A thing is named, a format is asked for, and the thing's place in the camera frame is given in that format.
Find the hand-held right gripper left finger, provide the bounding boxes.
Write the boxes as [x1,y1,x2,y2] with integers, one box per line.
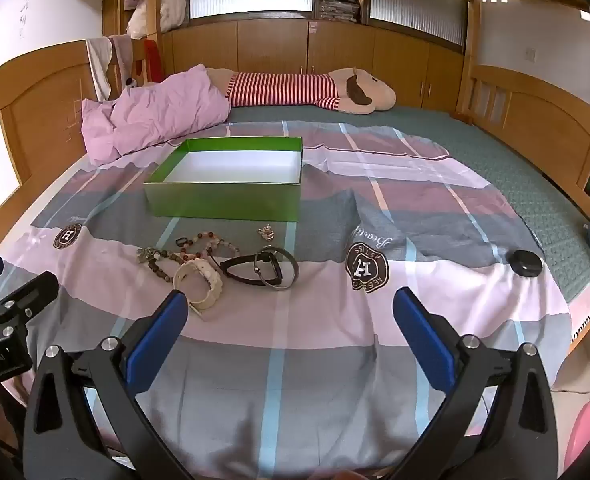
[25,289,198,480]

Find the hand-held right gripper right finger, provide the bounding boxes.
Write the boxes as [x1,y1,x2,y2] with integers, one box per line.
[392,287,563,480]

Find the dark bead bracelet with charm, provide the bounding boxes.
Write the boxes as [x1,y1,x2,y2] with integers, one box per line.
[136,246,187,283]

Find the thin brown hairband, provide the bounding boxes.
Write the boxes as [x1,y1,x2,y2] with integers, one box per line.
[254,245,300,291]

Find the green cardboard box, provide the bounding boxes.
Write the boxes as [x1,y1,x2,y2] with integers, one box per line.
[143,136,304,223]

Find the black round case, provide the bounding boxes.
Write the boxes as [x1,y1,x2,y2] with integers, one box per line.
[506,250,544,279]

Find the plaid blanket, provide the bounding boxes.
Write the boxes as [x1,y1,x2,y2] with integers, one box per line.
[0,120,576,480]

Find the pink folded quilt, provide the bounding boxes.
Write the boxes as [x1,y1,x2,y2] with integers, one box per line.
[81,65,233,166]

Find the white hanging garment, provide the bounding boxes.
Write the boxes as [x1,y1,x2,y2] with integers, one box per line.
[86,37,114,103]

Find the pink striped hanging garment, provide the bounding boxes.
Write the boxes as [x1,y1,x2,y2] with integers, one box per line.
[109,35,136,91]

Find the wooden footboard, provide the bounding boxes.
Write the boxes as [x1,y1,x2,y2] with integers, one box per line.
[455,62,590,221]

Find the red hanging garment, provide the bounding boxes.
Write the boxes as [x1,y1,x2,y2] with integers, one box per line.
[142,37,164,83]

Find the striped long plush toy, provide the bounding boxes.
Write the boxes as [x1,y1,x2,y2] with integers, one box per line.
[205,65,397,115]

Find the folded bedding on shelf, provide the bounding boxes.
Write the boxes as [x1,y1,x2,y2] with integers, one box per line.
[125,0,189,41]

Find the narrow frosted glass window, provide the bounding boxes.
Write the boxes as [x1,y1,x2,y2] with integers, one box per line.
[367,0,468,48]

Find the red brown bead bracelet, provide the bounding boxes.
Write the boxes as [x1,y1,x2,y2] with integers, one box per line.
[175,232,223,263]

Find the pink bead bracelet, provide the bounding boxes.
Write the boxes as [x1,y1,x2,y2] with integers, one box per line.
[202,239,241,262]

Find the wooden wall cabinets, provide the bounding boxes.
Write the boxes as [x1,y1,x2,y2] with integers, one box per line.
[160,17,468,111]

